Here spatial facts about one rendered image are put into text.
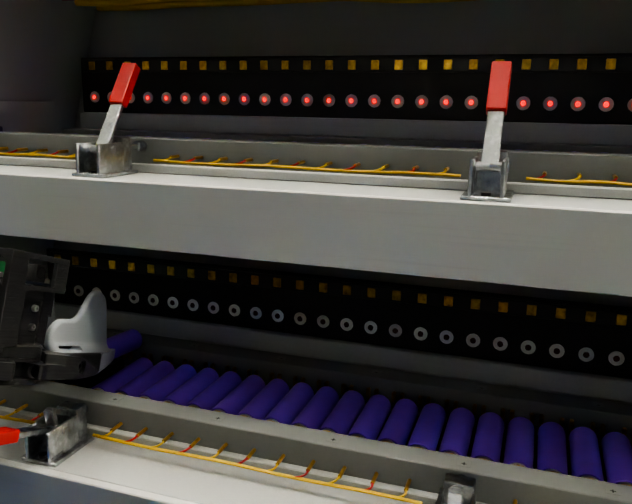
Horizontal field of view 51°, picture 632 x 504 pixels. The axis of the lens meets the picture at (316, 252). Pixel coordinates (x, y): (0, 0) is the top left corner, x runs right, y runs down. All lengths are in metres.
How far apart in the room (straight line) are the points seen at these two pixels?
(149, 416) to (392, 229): 0.22
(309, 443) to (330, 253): 0.12
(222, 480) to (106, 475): 0.07
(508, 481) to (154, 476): 0.22
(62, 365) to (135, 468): 0.08
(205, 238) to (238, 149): 0.09
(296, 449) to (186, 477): 0.07
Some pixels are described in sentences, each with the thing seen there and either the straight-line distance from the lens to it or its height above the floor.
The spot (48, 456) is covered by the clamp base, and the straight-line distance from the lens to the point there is 0.48.
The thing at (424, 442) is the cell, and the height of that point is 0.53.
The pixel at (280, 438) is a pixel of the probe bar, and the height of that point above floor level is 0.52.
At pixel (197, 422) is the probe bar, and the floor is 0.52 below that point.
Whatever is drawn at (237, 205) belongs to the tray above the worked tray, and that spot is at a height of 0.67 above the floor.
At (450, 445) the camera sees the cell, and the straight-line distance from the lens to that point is 0.45.
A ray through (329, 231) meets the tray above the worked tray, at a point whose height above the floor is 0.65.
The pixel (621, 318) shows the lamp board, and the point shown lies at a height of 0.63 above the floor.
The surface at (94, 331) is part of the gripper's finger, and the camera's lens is 0.51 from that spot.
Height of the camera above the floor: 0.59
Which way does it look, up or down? 7 degrees up
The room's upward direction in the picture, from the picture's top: 7 degrees clockwise
